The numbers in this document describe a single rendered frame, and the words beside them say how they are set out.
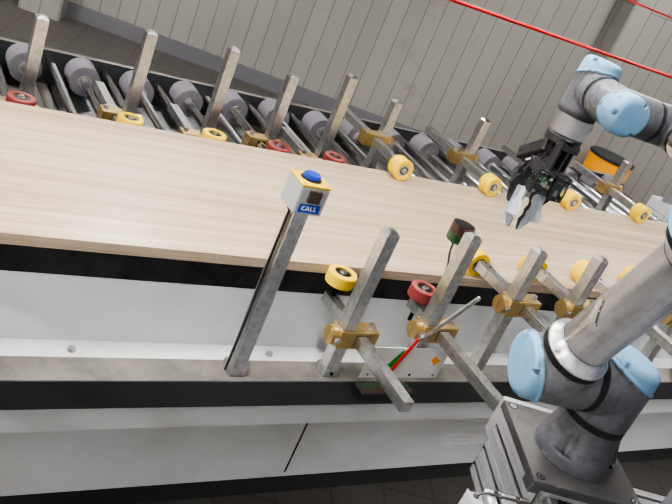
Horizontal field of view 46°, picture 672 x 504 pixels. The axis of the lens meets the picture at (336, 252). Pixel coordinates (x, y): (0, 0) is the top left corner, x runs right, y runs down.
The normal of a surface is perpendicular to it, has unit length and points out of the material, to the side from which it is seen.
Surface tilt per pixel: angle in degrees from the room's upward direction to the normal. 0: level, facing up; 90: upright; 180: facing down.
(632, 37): 90
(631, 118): 90
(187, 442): 90
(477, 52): 90
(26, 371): 0
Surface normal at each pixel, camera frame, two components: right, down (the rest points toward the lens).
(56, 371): 0.36, -0.84
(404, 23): 0.05, 0.47
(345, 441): 0.42, 0.55
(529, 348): -0.96, -0.17
